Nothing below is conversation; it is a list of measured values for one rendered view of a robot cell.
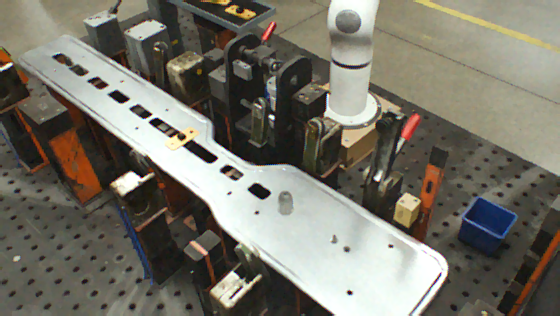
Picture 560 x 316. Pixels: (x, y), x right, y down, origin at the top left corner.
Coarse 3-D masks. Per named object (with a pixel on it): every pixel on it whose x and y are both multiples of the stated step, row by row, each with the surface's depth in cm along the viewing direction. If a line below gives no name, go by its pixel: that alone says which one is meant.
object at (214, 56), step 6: (216, 48) 126; (204, 54) 125; (210, 54) 124; (216, 54) 124; (222, 54) 124; (204, 60) 125; (210, 60) 124; (216, 60) 122; (222, 60) 124; (210, 66) 125; (216, 66) 123; (210, 72) 127; (216, 114) 138
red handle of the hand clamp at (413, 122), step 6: (408, 120) 95; (414, 120) 94; (420, 120) 95; (408, 126) 94; (414, 126) 94; (402, 132) 94; (408, 132) 94; (402, 138) 94; (408, 138) 94; (402, 144) 94; (396, 150) 94; (396, 156) 94; (378, 174) 94; (378, 180) 94
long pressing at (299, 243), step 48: (48, 48) 150; (96, 96) 130; (144, 96) 129; (144, 144) 115; (192, 192) 104; (240, 192) 102; (336, 192) 100; (240, 240) 93; (288, 240) 92; (384, 240) 91; (336, 288) 84; (384, 288) 84; (432, 288) 84
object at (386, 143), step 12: (384, 120) 83; (396, 120) 84; (384, 132) 84; (396, 132) 86; (384, 144) 90; (396, 144) 88; (372, 156) 92; (384, 156) 91; (372, 168) 93; (384, 168) 91; (372, 180) 96; (384, 180) 93
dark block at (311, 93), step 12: (312, 84) 109; (300, 96) 107; (312, 96) 106; (324, 96) 108; (300, 108) 106; (312, 108) 106; (324, 108) 110; (300, 120) 109; (300, 132) 112; (300, 144) 115; (300, 156) 118; (300, 168) 121
